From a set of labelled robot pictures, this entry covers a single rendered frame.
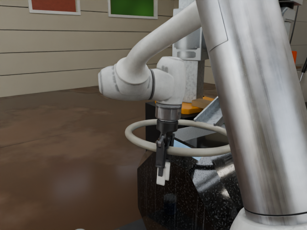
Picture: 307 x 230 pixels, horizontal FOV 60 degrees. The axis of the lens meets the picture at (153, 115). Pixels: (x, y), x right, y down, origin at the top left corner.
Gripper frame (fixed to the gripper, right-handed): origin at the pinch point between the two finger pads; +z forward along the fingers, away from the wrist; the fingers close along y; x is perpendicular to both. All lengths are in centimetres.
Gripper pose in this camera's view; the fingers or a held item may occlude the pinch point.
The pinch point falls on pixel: (163, 173)
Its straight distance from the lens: 99.0
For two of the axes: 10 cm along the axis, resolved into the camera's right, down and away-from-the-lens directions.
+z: -0.7, 9.8, 2.1
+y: 3.8, -1.7, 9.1
